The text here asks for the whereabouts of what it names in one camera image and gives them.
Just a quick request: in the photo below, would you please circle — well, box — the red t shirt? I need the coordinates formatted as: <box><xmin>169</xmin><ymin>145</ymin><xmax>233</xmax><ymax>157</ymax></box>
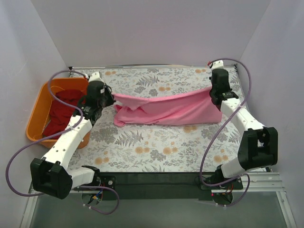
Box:
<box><xmin>43</xmin><ymin>89</ymin><xmax>85</xmax><ymax>137</ymax></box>

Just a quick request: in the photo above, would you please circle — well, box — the orange plastic basket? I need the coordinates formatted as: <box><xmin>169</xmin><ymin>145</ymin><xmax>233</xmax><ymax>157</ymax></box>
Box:
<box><xmin>26</xmin><ymin>77</ymin><xmax>88</xmax><ymax>142</ymax></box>

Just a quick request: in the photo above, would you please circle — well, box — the pink t shirt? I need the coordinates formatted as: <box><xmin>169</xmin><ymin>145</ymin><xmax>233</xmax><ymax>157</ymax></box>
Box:
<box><xmin>114</xmin><ymin>87</ymin><xmax>222</xmax><ymax>127</ymax></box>

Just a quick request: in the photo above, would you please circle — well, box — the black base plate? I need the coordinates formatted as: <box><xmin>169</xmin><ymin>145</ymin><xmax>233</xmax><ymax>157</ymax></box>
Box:
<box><xmin>73</xmin><ymin>171</ymin><xmax>245</xmax><ymax>206</ymax></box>

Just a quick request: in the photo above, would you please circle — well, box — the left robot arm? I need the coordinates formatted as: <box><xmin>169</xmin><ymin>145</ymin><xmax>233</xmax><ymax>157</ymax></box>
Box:
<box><xmin>30</xmin><ymin>71</ymin><xmax>114</xmax><ymax>199</ymax></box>

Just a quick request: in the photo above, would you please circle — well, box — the floral table cloth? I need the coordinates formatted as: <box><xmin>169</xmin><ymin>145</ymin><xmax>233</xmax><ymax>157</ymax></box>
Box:
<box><xmin>68</xmin><ymin>67</ymin><xmax>240</xmax><ymax>172</ymax></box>

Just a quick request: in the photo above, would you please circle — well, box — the aluminium frame rail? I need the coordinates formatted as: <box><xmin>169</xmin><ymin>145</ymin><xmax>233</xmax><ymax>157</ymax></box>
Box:
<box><xmin>21</xmin><ymin>172</ymin><xmax>296</xmax><ymax>228</ymax></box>

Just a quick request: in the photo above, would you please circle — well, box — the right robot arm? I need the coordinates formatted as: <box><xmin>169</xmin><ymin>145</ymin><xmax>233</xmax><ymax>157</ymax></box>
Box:
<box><xmin>205</xmin><ymin>60</ymin><xmax>278</xmax><ymax>189</ymax></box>

